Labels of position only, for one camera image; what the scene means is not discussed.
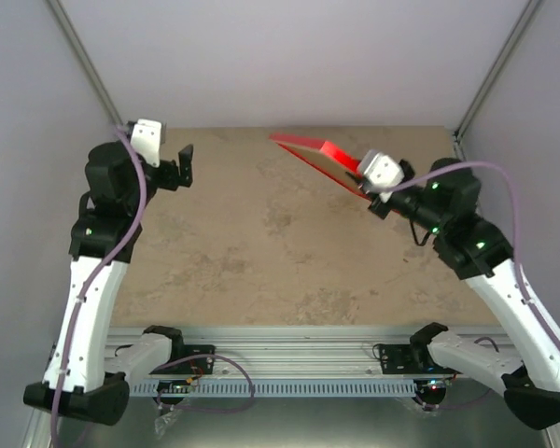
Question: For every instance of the aluminium corner post left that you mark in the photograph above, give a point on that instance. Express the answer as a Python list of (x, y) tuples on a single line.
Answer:
[(83, 58)]

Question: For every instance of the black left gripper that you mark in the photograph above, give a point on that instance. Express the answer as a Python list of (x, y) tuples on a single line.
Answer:
[(186, 177)]

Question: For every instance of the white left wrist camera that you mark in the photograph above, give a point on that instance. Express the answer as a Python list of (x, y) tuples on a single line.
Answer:
[(146, 137)]

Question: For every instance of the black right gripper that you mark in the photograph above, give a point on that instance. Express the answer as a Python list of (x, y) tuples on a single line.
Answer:
[(378, 208)]

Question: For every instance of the red wooden picture frame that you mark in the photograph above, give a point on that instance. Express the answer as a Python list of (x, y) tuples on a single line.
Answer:
[(326, 146)]

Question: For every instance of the aluminium rail platform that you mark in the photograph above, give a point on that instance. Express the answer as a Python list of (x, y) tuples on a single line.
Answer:
[(311, 352)]

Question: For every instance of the grey slotted cable duct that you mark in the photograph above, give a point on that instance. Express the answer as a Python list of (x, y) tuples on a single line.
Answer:
[(268, 388)]

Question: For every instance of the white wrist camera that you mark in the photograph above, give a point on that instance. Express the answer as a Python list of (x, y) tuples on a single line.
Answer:
[(378, 172), (146, 137)]

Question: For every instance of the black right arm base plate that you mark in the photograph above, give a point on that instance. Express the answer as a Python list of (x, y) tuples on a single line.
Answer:
[(402, 359)]

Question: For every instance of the clear plastic bag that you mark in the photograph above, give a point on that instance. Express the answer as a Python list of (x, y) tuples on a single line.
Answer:
[(166, 417)]

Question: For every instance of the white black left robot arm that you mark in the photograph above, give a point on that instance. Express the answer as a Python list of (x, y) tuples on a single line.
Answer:
[(79, 382)]

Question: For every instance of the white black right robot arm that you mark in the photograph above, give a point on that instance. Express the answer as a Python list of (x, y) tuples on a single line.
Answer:
[(443, 203)]

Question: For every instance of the aluminium corner post right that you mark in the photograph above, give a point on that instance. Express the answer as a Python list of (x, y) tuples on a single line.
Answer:
[(504, 55)]

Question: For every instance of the aluminium corner post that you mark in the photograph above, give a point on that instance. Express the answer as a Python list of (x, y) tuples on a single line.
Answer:
[(83, 58), (504, 55)]

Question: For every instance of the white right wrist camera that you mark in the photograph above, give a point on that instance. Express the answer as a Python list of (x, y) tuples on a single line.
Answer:
[(378, 172)]

